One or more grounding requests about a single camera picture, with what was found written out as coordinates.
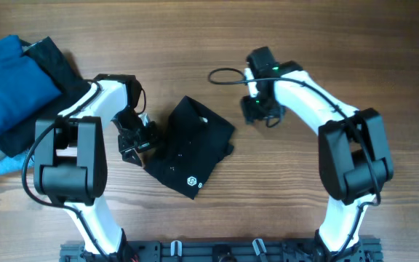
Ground black t-shirt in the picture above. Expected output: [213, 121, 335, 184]
[145, 96, 235, 199]

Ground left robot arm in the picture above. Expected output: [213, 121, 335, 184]
[22, 74, 160, 261]

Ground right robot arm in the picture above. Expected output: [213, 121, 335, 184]
[241, 47, 394, 261]

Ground folded black garment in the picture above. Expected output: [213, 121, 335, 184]
[0, 37, 90, 157]

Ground folded light blue jeans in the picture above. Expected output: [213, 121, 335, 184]
[0, 151, 28, 176]

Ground folded blue garment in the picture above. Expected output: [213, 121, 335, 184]
[0, 35, 61, 134]

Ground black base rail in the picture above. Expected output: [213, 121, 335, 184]
[59, 238, 384, 262]

